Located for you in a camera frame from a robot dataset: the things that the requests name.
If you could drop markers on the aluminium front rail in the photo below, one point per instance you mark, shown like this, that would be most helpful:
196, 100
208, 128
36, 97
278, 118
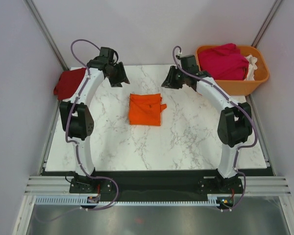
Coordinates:
256, 186

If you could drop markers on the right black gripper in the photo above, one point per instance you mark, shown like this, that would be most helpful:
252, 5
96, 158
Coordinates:
169, 82

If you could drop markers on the left aluminium corner post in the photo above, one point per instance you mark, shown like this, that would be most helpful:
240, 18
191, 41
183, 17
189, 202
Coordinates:
46, 33

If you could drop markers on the magenta shirt in basket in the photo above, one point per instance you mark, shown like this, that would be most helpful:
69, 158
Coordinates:
224, 62

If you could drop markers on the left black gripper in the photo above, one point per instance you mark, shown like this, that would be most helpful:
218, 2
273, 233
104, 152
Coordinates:
122, 78

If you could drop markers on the folded dark red shirt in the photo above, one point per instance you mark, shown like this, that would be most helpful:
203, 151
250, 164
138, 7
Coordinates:
68, 83

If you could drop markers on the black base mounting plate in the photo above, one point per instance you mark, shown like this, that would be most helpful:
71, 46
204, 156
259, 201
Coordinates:
157, 185

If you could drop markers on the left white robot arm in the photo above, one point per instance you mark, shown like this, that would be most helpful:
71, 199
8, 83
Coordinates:
76, 118

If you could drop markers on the aluminium corner post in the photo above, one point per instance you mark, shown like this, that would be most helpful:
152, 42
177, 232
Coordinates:
266, 23
46, 33

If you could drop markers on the orange t shirt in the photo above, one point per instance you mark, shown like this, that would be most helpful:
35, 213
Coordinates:
145, 109

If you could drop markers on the white slotted cable duct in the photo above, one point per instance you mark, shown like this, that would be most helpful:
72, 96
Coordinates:
62, 200

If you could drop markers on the right aluminium corner post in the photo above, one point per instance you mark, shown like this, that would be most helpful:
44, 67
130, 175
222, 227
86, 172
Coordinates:
266, 23

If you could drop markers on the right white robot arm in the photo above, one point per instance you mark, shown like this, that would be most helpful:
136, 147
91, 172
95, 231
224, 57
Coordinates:
235, 122

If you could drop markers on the white cloth in basket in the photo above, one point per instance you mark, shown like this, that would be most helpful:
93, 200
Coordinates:
252, 67

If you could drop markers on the orange plastic basket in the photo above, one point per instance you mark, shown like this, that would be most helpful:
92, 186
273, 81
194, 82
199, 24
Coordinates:
243, 87

